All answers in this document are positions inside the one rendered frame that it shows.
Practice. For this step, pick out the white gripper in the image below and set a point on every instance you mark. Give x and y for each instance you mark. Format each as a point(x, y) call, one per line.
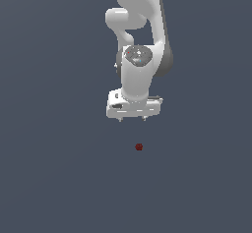
point(131, 108)

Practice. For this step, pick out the small dark red object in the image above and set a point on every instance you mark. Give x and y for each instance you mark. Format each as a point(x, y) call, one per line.
point(139, 146)

